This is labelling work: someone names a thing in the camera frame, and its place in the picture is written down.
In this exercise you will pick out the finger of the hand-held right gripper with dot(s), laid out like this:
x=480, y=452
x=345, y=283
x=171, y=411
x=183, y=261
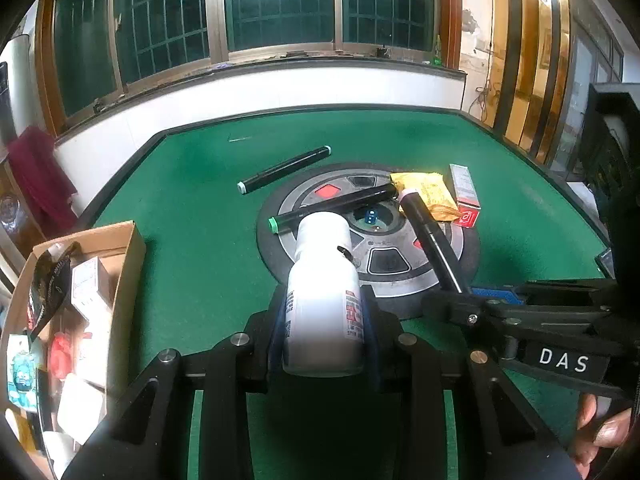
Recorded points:
x=550, y=294
x=450, y=307

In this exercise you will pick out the small white barcode box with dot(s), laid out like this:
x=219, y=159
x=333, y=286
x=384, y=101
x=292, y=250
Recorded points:
x=87, y=280

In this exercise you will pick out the white pill bottle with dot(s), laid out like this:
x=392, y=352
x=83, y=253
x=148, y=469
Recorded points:
x=320, y=300

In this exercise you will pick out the round grey table console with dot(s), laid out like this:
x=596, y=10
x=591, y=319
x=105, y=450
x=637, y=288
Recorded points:
x=390, y=265

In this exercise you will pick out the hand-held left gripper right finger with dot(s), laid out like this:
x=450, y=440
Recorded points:
x=368, y=325

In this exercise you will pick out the black printed pouch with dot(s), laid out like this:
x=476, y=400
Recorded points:
x=47, y=285

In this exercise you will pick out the green felt mahjong table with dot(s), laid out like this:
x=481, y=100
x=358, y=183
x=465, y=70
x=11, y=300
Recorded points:
x=200, y=210

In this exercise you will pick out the plain white carton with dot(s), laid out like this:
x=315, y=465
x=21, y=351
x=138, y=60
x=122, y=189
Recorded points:
x=97, y=350
x=80, y=405

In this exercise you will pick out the gold framed glass door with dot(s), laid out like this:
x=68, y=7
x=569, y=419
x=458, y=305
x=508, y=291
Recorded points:
x=540, y=60

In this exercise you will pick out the black marker white tip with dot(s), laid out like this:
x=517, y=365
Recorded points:
x=432, y=240

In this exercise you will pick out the shallow cardboard box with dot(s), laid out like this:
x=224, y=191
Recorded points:
x=127, y=270

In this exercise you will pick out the black marker green cap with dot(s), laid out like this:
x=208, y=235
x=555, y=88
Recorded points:
x=285, y=170
x=345, y=202

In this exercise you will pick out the silver standing air conditioner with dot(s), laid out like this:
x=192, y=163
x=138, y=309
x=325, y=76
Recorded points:
x=12, y=85

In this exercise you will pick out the blue dice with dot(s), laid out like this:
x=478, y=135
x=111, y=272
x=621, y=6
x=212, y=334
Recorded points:
x=370, y=216

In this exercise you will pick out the yellow snack packet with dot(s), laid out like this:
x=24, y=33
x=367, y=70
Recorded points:
x=430, y=195

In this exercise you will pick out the carved wooden chair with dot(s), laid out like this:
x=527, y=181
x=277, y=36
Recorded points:
x=15, y=232

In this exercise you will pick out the red and grey carton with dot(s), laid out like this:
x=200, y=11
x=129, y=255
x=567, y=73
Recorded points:
x=465, y=187

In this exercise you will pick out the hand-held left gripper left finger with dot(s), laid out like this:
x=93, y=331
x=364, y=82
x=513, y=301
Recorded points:
x=276, y=345

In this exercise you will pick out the teal tissue packet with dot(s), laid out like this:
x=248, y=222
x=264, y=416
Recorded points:
x=22, y=375

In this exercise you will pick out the green bottle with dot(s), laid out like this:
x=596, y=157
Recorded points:
x=438, y=52

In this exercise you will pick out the red number candle packet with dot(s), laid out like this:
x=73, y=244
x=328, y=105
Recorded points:
x=60, y=355

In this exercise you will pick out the person's right hand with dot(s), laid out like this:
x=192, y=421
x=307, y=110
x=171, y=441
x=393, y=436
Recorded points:
x=607, y=432

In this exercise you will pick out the maroon cloth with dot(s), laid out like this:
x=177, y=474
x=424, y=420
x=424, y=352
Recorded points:
x=40, y=175

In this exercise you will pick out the barred window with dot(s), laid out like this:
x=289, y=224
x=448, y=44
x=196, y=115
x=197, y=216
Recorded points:
x=280, y=5

